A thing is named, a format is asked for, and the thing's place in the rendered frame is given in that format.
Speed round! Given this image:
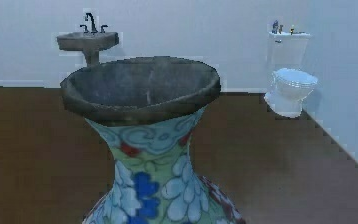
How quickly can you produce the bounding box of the green flowered ceramic vase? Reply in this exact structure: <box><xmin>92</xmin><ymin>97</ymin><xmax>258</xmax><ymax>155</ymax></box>
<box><xmin>60</xmin><ymin>55</ymin><xmax>247</xmax><ymax>224</ymax></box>

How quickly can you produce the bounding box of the white toilet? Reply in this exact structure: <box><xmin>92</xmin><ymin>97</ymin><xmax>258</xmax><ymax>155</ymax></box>
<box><xmin>263</xmin><ymin>31</ymin><xmax>319</xmax><ymax>119</ymax></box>

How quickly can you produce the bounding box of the black sink faucet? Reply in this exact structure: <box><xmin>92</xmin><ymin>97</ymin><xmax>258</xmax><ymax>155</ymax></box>
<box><xmin>79</xmin><ymin>12</ymin><xmax>109</xmax><ymax>35</ymax></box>

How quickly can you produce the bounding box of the grey pedestal sink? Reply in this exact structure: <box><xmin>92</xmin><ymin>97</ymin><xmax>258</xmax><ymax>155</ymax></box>
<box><xmin>56</xmin><ymin>31</ymin><xmax>120</xmax><ymax>67</ymax></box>

